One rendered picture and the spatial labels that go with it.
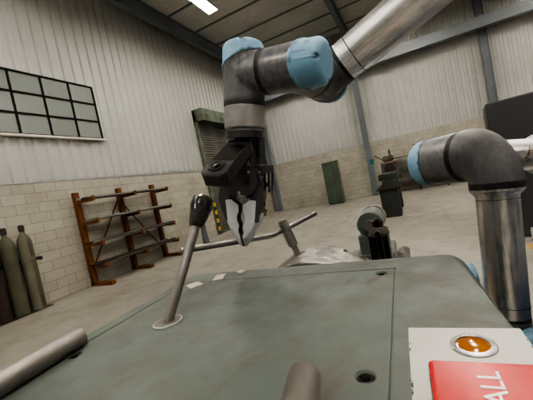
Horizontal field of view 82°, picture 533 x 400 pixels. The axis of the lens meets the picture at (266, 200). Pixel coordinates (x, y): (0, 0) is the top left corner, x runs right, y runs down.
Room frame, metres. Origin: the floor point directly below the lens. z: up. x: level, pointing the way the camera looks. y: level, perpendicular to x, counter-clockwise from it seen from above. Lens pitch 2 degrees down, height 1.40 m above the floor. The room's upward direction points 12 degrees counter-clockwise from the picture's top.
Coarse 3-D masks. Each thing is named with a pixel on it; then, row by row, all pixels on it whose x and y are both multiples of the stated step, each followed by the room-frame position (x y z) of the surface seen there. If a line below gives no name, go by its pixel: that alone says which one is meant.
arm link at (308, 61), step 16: (272, 48) 0.49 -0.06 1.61; (288, 48) 0.47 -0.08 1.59; (304, 48) 0.46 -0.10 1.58; (320, 48) 0.46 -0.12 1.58; (256, 64) 0.50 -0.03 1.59; (272, 64) 0.48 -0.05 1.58; (288, 64) 0.47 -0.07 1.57; (304, 64) 0.46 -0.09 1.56; (320, 64) 0.46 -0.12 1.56; (256, 80) 0.51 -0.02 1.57; (272, 80) 0.50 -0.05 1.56; (288, 80) 0.48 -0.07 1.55; (304, 80) 0.47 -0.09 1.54; (320, 80) 0.47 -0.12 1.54; (304, 96) 0.57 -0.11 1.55
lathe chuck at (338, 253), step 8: (312, 248) 0.68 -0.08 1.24; (320, 248) 0.67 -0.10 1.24; (328, 248) 0.66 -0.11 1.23; (336, 248) 0.66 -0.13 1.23; (344, 248) 0.67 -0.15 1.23; (296, 256) 0.65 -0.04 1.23; (304, 256) 0.63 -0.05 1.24; (312, 256) 0.61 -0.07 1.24; (320, 256) 0.61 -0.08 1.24; (328, 256) 0.61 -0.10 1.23; (336, 256) 0.61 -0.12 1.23; (344, 256) 0.62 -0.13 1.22; (352, 256) 0.63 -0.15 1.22
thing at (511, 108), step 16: (528, 96) 4.29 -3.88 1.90; (496, 112) 4.51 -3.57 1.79; (512, 112) 4.40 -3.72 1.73; (528, 112) 4.31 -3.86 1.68; (496, 128) 4.53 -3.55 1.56; (512, 128) 4.42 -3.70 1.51; (528, 128) 4.32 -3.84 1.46; (528, 176) 4.07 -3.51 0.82; (528, 192) 4.08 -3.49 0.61; (528, 208) 4.10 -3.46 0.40; (528, 224) 4.11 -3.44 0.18
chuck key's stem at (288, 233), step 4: (284, 220) 0.67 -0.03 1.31; (280, 224) 0.67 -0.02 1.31; (284, 224) 0.67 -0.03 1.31; (288, 224) 0.67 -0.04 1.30; (284, 228) 0.67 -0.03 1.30; (288, 228) 0.67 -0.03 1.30; (284, 232) 0.67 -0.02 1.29; (288, 232) 0.67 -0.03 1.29; (292, 232) 0.67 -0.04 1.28; (284, 236) 0.67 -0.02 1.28; (288, 236) 0.67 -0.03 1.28; (292, 236) 0.67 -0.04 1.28; (288, 240) 0.67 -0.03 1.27; (292, 240) 0.67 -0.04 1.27; (296, 240) 0.67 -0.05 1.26; (288, 244) 0.67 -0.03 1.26; (292, 244) 0.67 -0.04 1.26; (296, 244) 0.67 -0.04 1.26; (292, 248) 0.67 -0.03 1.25; (296, 248) 0.67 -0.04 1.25; (296, 252) 0.67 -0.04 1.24; (300, 252) 0.67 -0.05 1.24
